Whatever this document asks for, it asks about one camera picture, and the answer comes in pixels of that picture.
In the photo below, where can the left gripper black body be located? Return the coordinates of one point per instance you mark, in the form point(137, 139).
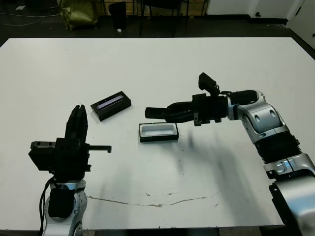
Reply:
point(71, 159)

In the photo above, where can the black waste bin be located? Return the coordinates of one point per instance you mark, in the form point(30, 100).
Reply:
point(118, 14)

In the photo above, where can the black box base white lining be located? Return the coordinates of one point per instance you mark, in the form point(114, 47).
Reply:
point(157, 139)

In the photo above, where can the white paper sheet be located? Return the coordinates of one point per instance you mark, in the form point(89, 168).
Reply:
point(20, 8)

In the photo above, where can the left wrist camera black housing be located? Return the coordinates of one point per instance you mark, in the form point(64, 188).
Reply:
point(41, 158)

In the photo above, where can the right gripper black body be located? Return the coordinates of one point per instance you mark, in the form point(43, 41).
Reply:
point(211, 108)

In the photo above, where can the right wrist camera black housing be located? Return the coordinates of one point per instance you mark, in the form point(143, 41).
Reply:
point(206, 82)

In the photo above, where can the black round wall knob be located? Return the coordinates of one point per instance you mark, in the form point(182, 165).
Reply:
point(258, 14)

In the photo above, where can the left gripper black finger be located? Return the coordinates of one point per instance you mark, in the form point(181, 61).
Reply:
point(72, 125)
point(83, 125)

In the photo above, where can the yellow-green bag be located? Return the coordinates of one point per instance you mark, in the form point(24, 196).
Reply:
point(78, 12)

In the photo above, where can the black bar-shaped camera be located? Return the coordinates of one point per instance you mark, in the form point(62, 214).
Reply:
point(153, 113)

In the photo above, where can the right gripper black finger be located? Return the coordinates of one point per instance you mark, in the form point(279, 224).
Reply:
point(182, 117)
point(182, 106)

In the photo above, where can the wrist camera black housing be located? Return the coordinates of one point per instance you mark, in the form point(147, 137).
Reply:
point(41, 158)
point(206, 82)

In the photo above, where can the white door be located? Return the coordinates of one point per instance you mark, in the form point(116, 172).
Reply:
point(302, 22)

